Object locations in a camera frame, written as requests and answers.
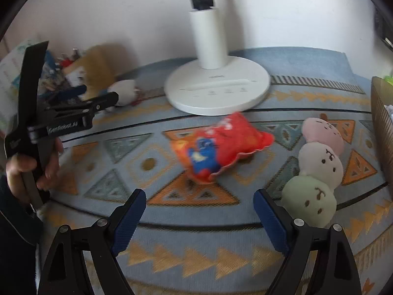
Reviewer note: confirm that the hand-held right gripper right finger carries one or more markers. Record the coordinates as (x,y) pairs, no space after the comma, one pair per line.
(271,221)

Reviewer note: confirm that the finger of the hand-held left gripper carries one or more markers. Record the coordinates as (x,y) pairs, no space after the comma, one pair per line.
(73,91)
(101,101)

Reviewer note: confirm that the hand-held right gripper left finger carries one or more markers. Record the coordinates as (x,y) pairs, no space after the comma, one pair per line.
(129,221)

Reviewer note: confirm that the white and blue plush toy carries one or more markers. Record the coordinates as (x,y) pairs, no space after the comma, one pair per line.
(126,90)

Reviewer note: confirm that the three-ball dango plush toy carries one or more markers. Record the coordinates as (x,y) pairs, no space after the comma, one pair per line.
(319,163)

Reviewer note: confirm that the orange snack bag plush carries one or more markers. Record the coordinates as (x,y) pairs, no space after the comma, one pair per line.
(221,150)

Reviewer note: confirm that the amber ribbed bowl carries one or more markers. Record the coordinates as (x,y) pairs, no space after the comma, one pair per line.
(380,135)

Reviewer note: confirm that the white paper ball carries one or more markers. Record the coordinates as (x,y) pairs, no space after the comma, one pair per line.
(390,110)

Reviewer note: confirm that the person's left forearm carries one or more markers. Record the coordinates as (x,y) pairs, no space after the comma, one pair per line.
(15,245)

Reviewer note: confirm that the person's left hand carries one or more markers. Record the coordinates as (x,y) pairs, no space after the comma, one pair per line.
(18,167)

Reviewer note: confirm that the black mesh pen holder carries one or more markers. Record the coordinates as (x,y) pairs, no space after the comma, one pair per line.
(58,81)

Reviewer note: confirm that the brown cardboard pen box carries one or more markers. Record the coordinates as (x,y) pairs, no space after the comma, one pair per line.
(98,64)

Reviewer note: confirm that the row of standing books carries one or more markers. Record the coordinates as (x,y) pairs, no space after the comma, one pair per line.
(12,76)

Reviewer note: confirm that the patterned woven table mat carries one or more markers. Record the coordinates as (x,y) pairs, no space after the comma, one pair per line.
(199,242)

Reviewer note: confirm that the yellow-green object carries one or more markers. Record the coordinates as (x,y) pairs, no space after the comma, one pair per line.
(389,79)

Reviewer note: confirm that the black monitor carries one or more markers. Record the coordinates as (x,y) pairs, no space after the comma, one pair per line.
(385,30)

